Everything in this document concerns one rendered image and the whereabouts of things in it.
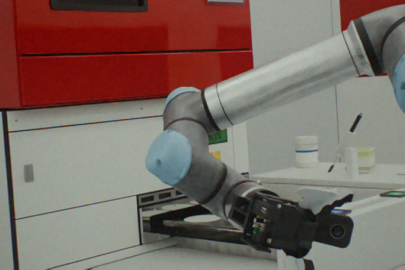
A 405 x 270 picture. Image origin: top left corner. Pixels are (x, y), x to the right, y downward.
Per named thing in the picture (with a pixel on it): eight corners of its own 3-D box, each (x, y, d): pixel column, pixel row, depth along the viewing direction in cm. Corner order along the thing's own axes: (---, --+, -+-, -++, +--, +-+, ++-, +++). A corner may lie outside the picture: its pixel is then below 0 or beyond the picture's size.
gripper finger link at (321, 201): (320, 187, 98) (281, 215, 105) (360, 196, 100) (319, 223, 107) (319, 164, 99) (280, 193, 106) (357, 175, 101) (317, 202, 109)
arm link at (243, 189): (262, 233, 123) (276, 183, 123) (275, 241, 119) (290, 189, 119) (219, 224, 120) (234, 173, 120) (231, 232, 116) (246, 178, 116)
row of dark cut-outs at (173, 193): (137, 205, 205) (137, 196, 205) (246, 182, 237) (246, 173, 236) (139, 205, 204) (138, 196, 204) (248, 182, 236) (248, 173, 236)
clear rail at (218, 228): (161, 225, 206) (161, 220, 206) (165, 224, 207) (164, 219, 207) (273, 238, 180) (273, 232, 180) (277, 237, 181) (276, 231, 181)
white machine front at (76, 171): (15, 286, 181) (1, 111, 178) (246, 222, 239) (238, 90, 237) (23, 288, 178) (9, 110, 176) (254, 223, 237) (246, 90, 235)
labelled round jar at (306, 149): (291, 167, 250) (290, 137, 249) (305, 164, 255) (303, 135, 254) (310, 168, 245) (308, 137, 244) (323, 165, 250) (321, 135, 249)
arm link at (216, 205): (186, 197, 130) (225, 222, 133) (211, 213, 119) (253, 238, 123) (211, 156, 130) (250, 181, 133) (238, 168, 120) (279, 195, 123)
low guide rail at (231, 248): (177, 247, 211) (176, 235, 211) (182, 245, 212) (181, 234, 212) (334, 269, 177) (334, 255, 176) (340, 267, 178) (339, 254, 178)
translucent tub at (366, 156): (344, 173, 227) (343, 150, 227) (351, 170, 234) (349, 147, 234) (370, 173, 224) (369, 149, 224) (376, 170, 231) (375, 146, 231)
